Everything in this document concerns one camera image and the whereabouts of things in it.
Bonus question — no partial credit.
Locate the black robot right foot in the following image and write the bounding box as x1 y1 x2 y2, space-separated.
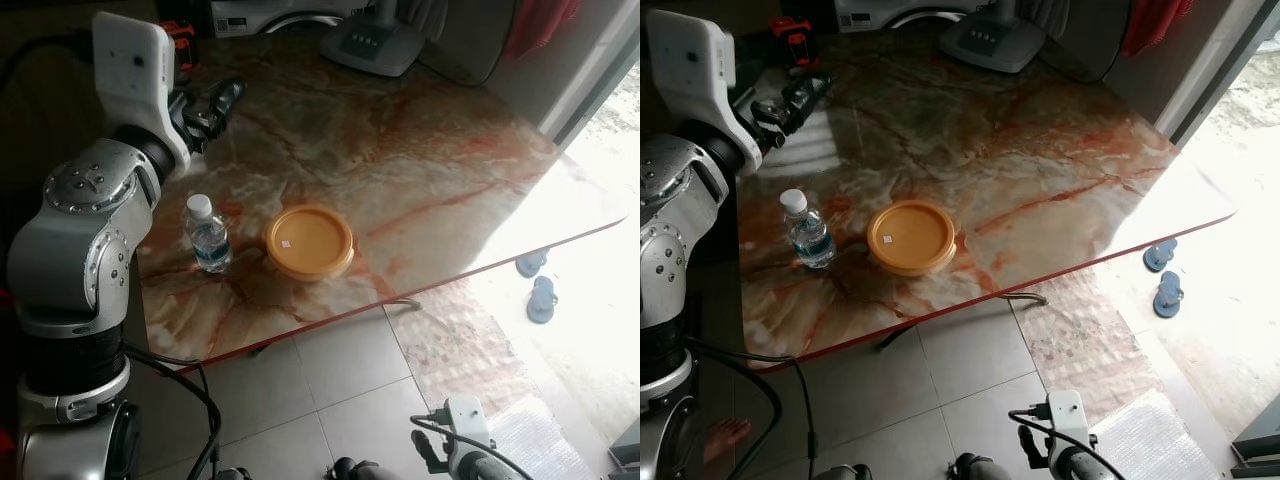
949 453 1003 480
329 457 383 480

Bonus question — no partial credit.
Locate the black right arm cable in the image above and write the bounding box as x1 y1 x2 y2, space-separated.
1007 407 1126 480
409 414 506 463

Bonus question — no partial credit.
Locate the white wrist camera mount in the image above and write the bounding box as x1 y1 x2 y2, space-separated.
92 12 192 177
645 8 763 171
444 395 493 477
1044 390 1092 471

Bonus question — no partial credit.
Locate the red and black tool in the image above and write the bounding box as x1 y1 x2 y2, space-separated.
767 17 814 71
159 20 200 73

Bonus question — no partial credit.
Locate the grey appliance base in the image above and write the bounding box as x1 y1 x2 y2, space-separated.
938 0 1047 74
319 0 427 79

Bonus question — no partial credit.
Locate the round orange lidded container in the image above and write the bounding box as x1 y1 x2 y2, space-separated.
265 205 356 282
866 200 958 278

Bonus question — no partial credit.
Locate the grey sliding door frame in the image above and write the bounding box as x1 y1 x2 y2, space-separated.
545 0 641 151
1163 0 1280 148

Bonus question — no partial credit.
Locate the white washing machine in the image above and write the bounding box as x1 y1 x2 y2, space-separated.
209 0 373 39
834 0 993 34

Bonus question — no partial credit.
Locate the white textured floor mat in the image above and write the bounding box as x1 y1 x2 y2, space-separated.
1093 389 1213 480
488 394 573 480

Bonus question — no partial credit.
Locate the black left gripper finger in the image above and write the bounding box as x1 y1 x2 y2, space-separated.
192 104 237 151
789 70 833 110
206 78 247 112
771 99 824 150

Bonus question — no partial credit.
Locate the marbled brown floor rug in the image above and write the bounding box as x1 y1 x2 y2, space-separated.
384 278 546 423
1008 268 1166 423

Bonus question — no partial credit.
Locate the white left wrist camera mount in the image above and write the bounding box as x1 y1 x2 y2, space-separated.
645 8 763 171
92 12 192 177

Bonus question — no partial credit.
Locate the clear plastic water bottle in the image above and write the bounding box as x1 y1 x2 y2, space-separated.
779 189 837 270
182 194 233 274

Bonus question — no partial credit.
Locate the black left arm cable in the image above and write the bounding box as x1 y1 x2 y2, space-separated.
684 338 823 480
124 343 223 480

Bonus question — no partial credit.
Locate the person's bare foot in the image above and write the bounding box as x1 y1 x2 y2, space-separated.
704 417 752 464

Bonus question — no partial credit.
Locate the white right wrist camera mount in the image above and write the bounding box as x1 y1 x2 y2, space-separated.
444 395 493 477
1044 390 1092 471

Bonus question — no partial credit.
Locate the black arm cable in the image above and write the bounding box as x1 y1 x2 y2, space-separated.
124 343 223 480
684 338 823 480
1007 407 1126 480
409 414 506 463

